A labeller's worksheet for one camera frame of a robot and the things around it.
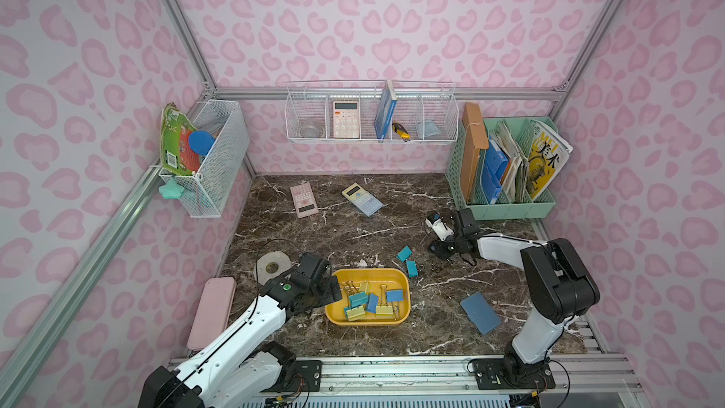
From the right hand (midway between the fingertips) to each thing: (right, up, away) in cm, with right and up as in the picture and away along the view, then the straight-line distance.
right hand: (434, 241), depth 98 cm
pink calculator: (-48, +14, +12) cm, 52 cm away
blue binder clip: (-15, -15, -12) cm, 24 cm away
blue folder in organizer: (+21, +26, 0) cm, 33 cm away
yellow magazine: (+39, +33, 0) cm, 51 cm away
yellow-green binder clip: (-18, -18, -14) cm, 29 cm away
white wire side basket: (-69, +24, -8) cm, 73 cm away
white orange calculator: (-30, +41, -5) cm, 51 cm away
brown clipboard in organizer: (+8, +32, -15) cm, 36 cm away
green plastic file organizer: (+27, +29, -5) cm, 40 cm away
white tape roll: (-55, -7, -5) cm, 56 cm away
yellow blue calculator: (-25, +14, +12) cm, 31 cm away
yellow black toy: (-12, +37, -4) cm, 39 cm away
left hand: (-34, -11, -16) cm, 39 cm away
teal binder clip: (-26, -15, -15) cm, 33 cm away
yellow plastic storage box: (-22, -14, -13) cm, 29 cm away
